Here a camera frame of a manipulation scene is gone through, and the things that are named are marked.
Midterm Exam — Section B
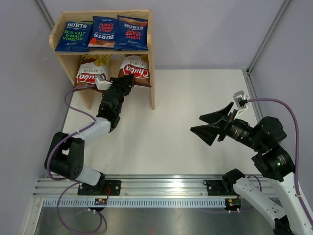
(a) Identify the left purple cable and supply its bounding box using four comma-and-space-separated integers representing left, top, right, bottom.
46, 84, 108, 232

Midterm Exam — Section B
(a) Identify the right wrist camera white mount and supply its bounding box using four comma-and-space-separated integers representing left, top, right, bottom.
233, 91, 248, 118

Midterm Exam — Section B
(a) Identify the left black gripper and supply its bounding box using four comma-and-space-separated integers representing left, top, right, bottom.
107, 74, 133, 115

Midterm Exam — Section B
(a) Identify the Chuba cassava chips bag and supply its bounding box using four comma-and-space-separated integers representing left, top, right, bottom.
74, 54, 112, 92
118, 54, 151, 88

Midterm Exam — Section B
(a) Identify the Burts sea salt vinegar bag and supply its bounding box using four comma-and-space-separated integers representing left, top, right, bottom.
55, 21, 93, 52

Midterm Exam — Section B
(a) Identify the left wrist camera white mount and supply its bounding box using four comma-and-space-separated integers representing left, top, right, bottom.
95, 77, 112, 91

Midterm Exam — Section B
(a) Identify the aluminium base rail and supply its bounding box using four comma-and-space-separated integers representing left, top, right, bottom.
32, 174, 222, 198

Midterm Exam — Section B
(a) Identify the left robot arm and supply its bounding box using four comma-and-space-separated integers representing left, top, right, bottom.
45, 74, 135, 196

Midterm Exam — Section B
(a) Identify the purple cable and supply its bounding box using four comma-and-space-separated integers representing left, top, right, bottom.
246, 97, 313, 235
46, 84, 108, 232

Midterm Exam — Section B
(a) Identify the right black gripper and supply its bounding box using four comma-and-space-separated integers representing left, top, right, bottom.
191, 101, 265, 151

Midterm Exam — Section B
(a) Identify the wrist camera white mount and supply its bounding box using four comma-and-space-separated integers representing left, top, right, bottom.
233, 91, 248, 118
95, 77, 112, 91

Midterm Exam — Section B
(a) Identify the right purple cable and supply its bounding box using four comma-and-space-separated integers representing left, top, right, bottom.
246, 97, 313, 235

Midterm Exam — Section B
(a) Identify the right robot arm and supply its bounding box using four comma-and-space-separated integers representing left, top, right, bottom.
190, 102, 313, 235

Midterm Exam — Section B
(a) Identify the wooden two-tier shelf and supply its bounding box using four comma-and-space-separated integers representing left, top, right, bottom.
49, 9, 156, 110

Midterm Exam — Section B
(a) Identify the Burts spicy chilli bag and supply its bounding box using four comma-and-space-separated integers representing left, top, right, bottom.
113, 15, 148, 51
88, 16, 118, 49

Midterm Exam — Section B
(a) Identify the white slotted cable duct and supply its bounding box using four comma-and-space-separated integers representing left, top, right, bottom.
43, 198, 226, 208

